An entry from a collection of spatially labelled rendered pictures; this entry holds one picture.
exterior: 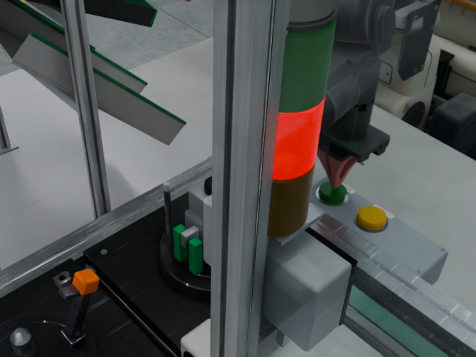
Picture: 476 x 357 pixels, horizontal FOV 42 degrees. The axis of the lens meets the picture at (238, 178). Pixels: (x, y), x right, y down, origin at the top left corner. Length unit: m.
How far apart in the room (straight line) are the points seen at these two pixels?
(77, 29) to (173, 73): 0.64
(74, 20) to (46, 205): 0.40
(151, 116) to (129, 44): 2.40
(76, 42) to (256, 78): 0.45
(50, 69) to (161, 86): 0.55
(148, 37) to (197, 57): 1.93
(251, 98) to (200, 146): 0.82
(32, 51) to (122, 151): 0.41
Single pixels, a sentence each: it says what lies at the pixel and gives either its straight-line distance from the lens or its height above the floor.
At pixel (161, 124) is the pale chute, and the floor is 1.03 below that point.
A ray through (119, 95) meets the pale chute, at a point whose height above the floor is 1.10.
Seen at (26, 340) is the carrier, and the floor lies 1.04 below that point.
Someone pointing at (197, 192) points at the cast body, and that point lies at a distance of 0.72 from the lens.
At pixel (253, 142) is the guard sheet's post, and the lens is 0.35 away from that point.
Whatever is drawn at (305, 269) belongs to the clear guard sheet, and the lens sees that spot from 0.39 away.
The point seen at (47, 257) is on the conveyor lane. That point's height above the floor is 0.96.
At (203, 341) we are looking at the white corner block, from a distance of 0.70.
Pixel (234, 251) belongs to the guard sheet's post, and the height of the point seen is 1.26.
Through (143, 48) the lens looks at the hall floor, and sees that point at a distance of 3.25.
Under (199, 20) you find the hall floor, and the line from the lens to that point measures 3.52.
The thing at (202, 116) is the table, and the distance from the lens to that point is 1.23.
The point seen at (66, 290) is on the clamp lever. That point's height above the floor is 1.07.
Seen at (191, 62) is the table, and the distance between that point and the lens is 1.41.
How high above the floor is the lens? 1.56
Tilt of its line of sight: 40 degrees down
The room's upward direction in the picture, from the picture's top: 3 degrees clockwise
